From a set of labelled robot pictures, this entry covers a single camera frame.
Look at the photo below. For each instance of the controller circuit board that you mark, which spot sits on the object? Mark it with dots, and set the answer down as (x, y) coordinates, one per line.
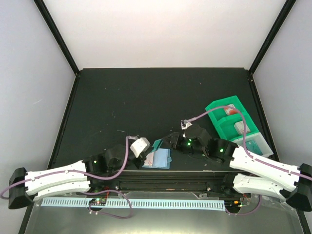
(97, 201)
(236, 203)

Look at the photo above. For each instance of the black frame post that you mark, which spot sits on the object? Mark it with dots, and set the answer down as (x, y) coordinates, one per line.
(280, 19)
(41, 6)

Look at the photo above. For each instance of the black right side rail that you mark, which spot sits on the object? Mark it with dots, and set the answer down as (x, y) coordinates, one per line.
(268, 136)

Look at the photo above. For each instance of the light blue slotted cable duct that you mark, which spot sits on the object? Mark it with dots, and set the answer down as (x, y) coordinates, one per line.
(78, 202)

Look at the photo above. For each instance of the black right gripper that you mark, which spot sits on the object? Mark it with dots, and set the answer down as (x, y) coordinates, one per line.
(173, 142)

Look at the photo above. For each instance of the right controller circuit board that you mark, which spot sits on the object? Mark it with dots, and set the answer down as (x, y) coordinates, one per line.
(236, 203)

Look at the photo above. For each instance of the white red credit card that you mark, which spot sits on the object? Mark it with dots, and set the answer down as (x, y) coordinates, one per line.
(149, 160)

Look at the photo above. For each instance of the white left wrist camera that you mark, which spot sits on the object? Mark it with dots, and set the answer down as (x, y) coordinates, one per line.
(139, 146)

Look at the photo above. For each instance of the blue leather card holder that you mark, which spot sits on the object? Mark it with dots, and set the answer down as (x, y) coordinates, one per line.
(162, 159)

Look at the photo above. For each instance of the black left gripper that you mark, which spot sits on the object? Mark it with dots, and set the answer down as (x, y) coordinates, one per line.
(142, 158)

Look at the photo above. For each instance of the left controller circuit board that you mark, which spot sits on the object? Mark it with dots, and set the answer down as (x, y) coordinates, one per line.
(97, 201)

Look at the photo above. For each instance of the black rear left frame post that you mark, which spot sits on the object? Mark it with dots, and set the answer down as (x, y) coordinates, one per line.
(41, 6)

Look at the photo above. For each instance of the black left side rail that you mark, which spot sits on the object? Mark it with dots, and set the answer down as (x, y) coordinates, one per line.
(56, 147)

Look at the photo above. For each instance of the black rear right frame post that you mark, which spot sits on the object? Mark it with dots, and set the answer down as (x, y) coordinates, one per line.
(280, 19)

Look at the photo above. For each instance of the black aluminium front rail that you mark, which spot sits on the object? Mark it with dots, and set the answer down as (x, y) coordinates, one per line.
(211, 183)

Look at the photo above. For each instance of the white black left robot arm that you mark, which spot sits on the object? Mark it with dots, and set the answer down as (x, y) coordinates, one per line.
(26, 187)

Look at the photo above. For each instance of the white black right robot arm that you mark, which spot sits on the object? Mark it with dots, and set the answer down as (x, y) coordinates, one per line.
(289, 183)

